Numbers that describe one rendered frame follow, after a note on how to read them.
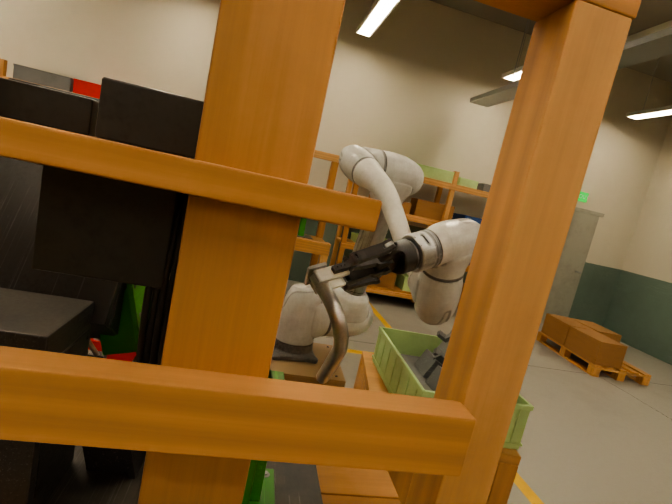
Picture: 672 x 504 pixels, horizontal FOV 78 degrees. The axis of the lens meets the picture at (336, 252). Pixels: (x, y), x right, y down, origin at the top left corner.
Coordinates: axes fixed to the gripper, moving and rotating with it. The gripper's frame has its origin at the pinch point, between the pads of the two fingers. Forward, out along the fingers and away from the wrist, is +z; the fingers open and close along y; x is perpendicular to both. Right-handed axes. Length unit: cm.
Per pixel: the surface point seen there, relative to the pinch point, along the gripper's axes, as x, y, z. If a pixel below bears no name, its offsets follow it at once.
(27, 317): -9, 1, 51
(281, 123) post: -0.6, 37.3, 14.2
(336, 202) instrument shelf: 10.1, 33.1, 11.2
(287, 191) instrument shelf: 7.3, 33.7, 16.4
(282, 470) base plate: 22.2, -37.9, 15.6
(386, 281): -217, -419, -299
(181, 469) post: 22.8, 0.9, 34.9
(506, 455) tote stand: 45, -73, -62
